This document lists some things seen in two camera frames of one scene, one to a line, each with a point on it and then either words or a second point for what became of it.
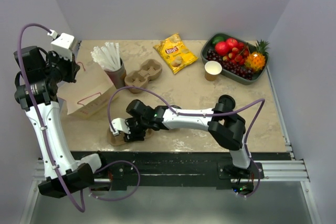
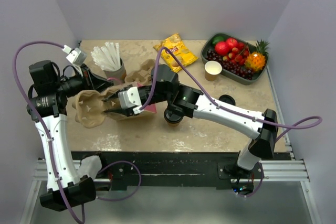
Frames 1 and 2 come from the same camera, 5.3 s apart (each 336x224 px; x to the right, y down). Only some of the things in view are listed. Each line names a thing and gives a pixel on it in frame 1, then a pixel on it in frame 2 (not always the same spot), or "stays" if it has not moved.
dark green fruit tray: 207,41 stays
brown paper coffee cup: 212,69 stays
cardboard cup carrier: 118,139 to 88,106
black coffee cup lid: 228,102 stays
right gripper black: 133,136 to 129,110
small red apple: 231,43 stays
